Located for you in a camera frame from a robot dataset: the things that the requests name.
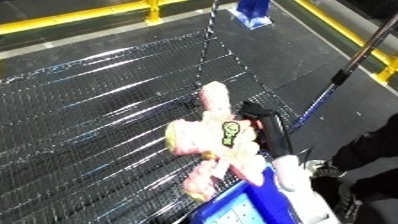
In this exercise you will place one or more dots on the pale right robot arm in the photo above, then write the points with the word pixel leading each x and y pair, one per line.
pixel 305 196

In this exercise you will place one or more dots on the pink plush toy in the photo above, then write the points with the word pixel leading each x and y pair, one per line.
pixel 204 133

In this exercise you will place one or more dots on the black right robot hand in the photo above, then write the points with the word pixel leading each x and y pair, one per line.
pixel 273 130

